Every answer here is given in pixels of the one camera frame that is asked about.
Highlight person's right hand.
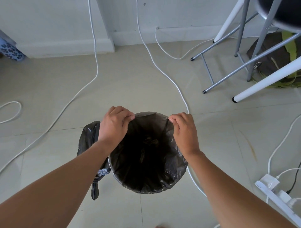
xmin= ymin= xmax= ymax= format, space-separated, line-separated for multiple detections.
xmin=168 ymin=112 xmax=201 ymax=157

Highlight person's left hand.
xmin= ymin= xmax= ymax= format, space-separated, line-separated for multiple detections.
xmin=97 ymin=106 xmax=136 ymax=149

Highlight black trash bin liner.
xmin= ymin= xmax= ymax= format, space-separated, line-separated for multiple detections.
xmin=108 ymin=111 xmax=188 ymax=194

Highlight person's right forearm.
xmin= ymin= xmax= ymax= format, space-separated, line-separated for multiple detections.
xmin=183 ymin=150 xmax=297 ymax=228

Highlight person's left forearm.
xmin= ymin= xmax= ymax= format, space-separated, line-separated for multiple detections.
xmin=0 ymin=139 xmax=121 ymax=228

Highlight tied black trash bag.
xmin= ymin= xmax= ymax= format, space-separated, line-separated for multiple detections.
xmin=77 ymin=121 xmax=111 ymax=201

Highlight white table leg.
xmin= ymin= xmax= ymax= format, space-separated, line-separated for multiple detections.
xmin=213 ymin=0 xmax=245 ymax=43
xmin=232 ymin=56 xmax=301 ymax=103

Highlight white plug adapter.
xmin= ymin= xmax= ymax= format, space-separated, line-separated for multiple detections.
xmin=277 ymin=190 xmax=298 ymax=208
xmin=258 ymin=174 xmax=280 ymax=189

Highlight brown and green bag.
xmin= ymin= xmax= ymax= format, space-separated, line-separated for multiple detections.
xmin=246 ymin=31 xmax=301 ymax=89

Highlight white power strip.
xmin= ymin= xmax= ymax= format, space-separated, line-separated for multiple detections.
xmin=255 ymin=180 xmax=301 ymax=227

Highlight blue patterned container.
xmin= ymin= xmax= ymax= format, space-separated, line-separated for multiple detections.
xmin=0 ymin=29 xmax=26 ymax=62

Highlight metal stool with black seat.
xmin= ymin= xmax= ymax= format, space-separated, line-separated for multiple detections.
xmin=190 ymin=0 xmax=301 ymax=94

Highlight long white cable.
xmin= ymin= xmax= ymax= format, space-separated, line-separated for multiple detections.
xmin=0 ymin=0 xmax=99 ymax=175
xmin=136 ymin=0 xmax=207 ymax=197

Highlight thin white cable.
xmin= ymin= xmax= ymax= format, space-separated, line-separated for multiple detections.
xmin=154 ymin=26 xmax=215 ymax=60

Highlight white power strip cable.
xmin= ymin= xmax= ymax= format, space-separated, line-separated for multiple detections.
xmin=268 ymin=114 xmax=301 ymax=175

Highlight looped white cable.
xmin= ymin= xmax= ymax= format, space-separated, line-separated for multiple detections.
xmin=0 ymin=101 xmax=22 ymax=124

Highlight black cable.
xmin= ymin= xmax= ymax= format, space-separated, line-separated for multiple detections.
xmin=286 ymin=162 xmax=301 ymax=194

